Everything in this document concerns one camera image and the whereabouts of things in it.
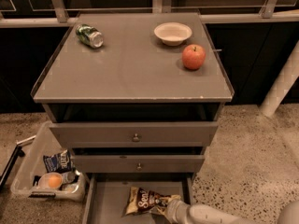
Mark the metal railing frame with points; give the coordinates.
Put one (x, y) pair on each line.
(61, 13)

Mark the middle grey drawer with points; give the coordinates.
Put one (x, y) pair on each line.
(141, 160)

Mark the green soda can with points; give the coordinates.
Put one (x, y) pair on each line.
(89, 36)

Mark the blue chip bag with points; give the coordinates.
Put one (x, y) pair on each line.
(59, 162)

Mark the orange fruit cup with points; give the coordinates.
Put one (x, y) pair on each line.
(50, 181)

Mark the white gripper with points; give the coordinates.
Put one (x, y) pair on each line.
(177, 211)

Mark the grey drawer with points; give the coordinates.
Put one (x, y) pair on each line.
(108, 196)
(141, 160)
(134, 134)

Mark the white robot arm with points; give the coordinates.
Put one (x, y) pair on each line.
(251, 173)

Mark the bottom grey drawer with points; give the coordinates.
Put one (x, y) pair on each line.
(108, 196)

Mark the top grey drawer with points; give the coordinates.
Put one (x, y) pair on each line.
(134, 134)

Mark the white paper bowl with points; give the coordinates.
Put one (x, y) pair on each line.
(173, 33)

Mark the brown chip bag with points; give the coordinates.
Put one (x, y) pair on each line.
(141, 201)

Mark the grey drawer cabinet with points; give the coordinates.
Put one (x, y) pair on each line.
(133, 66)

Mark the clear plastic bin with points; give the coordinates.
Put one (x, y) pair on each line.
(32, 167)

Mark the red apple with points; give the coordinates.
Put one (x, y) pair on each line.
(193, 57)

